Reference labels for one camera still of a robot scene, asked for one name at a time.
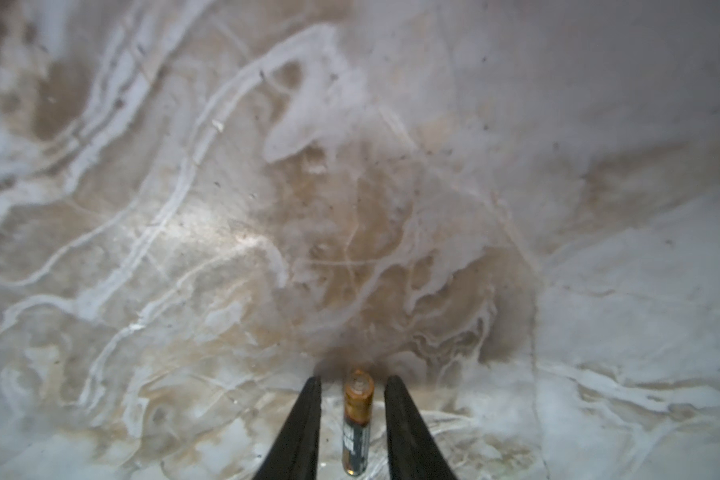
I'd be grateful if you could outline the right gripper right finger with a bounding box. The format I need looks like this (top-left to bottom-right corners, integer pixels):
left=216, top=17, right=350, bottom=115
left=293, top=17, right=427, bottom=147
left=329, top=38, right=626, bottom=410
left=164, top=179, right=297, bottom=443
left=384, top=375, right=457, bottom=480

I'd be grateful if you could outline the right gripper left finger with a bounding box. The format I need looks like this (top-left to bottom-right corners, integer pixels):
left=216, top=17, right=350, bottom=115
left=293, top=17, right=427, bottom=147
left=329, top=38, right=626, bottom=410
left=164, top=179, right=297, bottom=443
left=254, top=376, right=322, bottom=480

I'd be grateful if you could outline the AAA battery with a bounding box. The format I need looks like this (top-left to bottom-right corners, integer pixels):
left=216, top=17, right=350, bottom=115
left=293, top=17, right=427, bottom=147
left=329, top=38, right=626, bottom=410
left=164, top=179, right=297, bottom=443
left=342, top=370, right=375, bottom=477

